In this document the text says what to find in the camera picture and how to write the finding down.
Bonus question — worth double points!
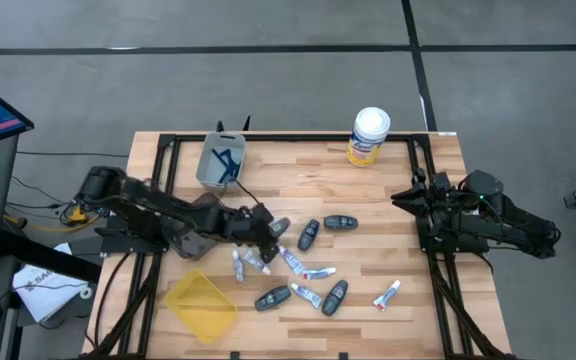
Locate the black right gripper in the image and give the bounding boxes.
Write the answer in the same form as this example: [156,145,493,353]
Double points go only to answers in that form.
[391,169,453,226]

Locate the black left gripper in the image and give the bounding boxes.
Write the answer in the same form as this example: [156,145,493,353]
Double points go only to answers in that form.
[212,202,280,265]

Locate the small blue-white toothpaste tube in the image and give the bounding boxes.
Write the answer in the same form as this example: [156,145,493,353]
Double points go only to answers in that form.
[289,282,324,310]
[231,248,246,284]
[302,266,338,281]
[243,244,273,277]
[277,244,307,278]

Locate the white toothpaste tube red end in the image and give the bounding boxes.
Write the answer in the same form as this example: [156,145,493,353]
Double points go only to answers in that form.
[372,279,402,313]

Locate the disinfecting wipes canister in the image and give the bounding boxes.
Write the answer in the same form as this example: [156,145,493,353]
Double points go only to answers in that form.
[346,106,392,168]

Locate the light grey plastic bin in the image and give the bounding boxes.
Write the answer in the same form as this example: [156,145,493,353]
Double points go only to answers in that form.
[195,131,248,193]

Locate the yellow translucent plastic bin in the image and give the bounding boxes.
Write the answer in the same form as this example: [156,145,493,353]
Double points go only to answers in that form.
[162,268,240,345]

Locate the black desk leg bar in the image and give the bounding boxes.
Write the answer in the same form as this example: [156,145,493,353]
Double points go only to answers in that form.
[0,230,103,282]

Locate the white printed paper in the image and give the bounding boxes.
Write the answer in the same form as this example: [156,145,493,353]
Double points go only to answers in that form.
[11,243,91,324]

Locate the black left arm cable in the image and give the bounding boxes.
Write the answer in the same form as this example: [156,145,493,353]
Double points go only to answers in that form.
[235,178,264,207]

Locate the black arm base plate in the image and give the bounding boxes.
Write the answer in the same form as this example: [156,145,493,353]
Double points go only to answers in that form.
[93,227,169,256]
[415,219,490,254]

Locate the yellow cable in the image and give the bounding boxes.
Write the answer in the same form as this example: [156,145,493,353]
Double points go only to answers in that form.
[2,207,99,234]

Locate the thin black floor cable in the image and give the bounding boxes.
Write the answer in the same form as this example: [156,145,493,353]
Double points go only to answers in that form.
[15,149,129,157]

